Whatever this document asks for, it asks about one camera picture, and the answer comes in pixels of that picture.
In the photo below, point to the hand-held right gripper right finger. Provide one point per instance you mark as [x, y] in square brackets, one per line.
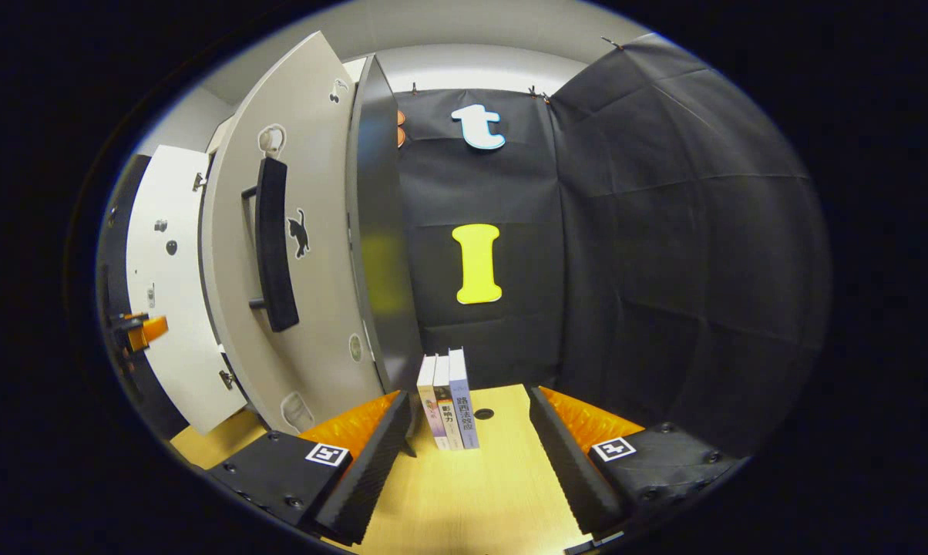
[568, 470]

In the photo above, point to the white shoe cabinet door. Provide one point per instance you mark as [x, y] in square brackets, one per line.
[317, 231]
[175, 308]

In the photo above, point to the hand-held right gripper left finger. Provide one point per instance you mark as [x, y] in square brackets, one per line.
[371, 470]

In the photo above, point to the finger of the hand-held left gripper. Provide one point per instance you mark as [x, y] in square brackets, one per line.
[152, 331]

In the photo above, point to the black backdrop cloth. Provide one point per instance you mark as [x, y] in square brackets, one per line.
[664, 231]

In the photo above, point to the cream and black book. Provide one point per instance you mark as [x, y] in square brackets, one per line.
[447, 408]

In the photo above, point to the blue book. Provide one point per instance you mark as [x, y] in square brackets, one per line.
[464, 401]

